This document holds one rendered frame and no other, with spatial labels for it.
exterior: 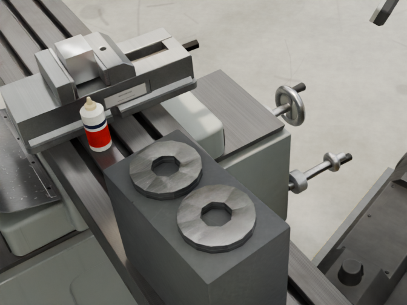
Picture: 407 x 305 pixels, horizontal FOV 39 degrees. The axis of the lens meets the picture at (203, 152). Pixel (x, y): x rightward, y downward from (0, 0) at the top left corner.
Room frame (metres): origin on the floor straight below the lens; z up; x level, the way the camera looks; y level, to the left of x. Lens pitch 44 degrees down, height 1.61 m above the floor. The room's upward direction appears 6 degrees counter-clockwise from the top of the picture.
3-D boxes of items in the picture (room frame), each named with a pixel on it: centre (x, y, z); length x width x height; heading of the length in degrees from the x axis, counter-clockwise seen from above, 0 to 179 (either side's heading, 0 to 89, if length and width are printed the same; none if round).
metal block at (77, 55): (0.88, 0.21, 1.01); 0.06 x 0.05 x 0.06; 26
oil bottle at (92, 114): (0.76, 0.18, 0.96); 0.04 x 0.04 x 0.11
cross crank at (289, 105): (1.15, -0.21, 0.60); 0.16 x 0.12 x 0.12; 119
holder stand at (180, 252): (0.46, 0.02, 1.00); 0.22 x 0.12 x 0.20; 34
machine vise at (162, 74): (0.89, 0.18, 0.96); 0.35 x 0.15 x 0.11; 116
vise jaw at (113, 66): (0.90, 0.16, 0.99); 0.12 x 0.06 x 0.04; 26
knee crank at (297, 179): (1.04, -0.30, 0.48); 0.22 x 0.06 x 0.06; 119
